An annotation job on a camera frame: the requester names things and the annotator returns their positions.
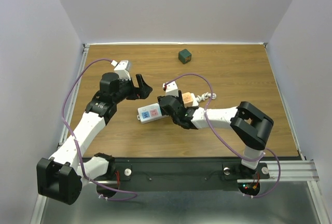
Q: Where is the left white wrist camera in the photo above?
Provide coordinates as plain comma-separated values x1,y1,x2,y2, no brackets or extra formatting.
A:
111,60,131,80

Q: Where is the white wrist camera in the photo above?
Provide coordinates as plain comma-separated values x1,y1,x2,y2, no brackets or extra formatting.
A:
162,81,179,97
111,60,131,80

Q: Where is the white multicolour power strip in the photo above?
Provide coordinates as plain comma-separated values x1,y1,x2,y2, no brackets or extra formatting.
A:
136,96,200,124

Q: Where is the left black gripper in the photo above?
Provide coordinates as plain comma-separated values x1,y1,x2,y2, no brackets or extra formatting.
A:
113,74,152,104

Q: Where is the left aluminium frame rail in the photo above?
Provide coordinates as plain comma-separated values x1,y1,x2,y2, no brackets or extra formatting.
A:
30,44,90,223

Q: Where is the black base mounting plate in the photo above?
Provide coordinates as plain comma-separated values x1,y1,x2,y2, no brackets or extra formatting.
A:
85,157,270,192

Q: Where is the dark green cube adapter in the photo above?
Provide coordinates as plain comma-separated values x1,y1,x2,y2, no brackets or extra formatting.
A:
178,49,192,64

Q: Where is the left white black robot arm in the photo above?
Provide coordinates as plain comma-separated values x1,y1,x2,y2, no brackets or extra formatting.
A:
36,73,153,205

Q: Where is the aluminium frame rail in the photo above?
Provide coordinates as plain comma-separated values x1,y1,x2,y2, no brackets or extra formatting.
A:
263,43,331,223
30,44,90,223

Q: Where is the white bundled power cord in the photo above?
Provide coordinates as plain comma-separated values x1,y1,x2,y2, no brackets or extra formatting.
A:
195,92,217,103

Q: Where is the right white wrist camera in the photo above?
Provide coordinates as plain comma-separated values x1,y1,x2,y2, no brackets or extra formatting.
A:
162,81,179,97

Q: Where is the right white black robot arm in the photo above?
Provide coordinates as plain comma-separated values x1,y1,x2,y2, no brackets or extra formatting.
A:
158,95,274,177

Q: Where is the right aluminium frame rail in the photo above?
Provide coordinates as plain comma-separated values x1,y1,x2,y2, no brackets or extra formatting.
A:
263,43,331,223

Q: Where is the orange cube plug adapter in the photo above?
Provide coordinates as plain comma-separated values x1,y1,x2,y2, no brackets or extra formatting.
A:
182,92,195,107

